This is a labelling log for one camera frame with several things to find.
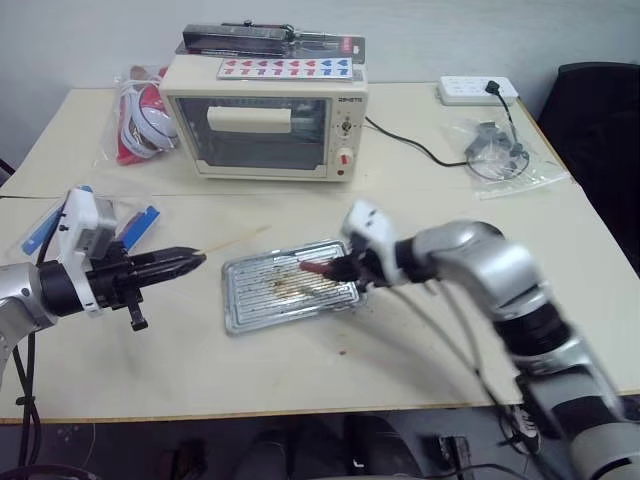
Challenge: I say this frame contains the grey metal parts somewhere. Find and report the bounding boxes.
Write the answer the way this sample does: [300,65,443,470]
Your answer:
[463,121,522,172]

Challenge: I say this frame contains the clear bag with grey parts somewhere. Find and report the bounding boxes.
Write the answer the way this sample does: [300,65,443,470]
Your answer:
[441,116,572,202]

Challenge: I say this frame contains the wooden skewer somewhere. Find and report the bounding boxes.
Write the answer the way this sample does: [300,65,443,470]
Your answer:
[196,226,273,259]

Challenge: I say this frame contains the blue white packet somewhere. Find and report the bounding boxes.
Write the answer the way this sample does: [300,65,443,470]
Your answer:
[21,185,94,252]
[117,203,162,254]

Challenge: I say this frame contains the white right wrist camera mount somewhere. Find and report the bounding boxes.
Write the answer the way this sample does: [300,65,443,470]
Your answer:
[340,199,402,287]

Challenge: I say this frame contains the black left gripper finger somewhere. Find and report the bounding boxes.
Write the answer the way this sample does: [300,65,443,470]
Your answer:
[130,246,202,269]
[132,255,208,283]

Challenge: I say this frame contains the card with heart stickers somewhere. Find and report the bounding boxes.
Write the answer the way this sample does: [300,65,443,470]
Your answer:
[215,57,356,82]

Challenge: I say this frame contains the black oven power cable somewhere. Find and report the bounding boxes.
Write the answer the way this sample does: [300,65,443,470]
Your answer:
[363,78,530,182]

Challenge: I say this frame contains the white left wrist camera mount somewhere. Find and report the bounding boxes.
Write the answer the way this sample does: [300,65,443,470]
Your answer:
[53,187,119,320]

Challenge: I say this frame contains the white red paper bowls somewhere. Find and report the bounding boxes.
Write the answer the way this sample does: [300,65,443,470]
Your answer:
[121,82,179,157]

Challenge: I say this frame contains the black white sneaker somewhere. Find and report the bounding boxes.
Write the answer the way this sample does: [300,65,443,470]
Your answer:
[499,399,545,455]

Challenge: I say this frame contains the white power strip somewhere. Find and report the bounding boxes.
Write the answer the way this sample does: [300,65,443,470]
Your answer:
[438,74,520,107]

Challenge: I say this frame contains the black chair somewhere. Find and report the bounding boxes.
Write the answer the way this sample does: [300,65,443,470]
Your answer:
[536,62,640,282]

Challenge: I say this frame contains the clear bag with blue packets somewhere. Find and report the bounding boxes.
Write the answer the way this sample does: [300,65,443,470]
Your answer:
[8,185,162,257]

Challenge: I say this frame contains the grey right arm cable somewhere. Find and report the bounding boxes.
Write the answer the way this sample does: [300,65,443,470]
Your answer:
[384,279,551,480]

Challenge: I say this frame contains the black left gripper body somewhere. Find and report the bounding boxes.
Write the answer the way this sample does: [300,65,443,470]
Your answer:
[88,239,151,333]

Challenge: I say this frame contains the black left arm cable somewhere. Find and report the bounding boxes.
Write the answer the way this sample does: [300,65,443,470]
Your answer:
[10,197,71,480]

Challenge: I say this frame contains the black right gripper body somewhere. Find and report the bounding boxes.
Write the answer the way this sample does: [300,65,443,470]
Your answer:
[348,243,390,293]

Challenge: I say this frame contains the clear bag with red items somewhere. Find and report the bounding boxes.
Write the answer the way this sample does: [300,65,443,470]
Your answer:
[93,64,180,169]

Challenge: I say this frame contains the ribbed metal oven tray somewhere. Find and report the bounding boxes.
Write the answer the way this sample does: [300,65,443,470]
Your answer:
[221,238,370,338]

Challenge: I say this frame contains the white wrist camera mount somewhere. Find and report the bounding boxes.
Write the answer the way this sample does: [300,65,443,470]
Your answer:
[340,199,402,287]
[53,187,119,320]

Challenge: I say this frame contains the cream toaster oven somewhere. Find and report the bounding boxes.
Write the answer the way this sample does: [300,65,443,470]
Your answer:
[159,53,370,185]

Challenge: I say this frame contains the long black box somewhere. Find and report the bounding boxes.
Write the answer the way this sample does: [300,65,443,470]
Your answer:
[181,20,302,55]

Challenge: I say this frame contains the black box on oven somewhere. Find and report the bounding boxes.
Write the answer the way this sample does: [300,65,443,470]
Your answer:
[174,32,368,65]

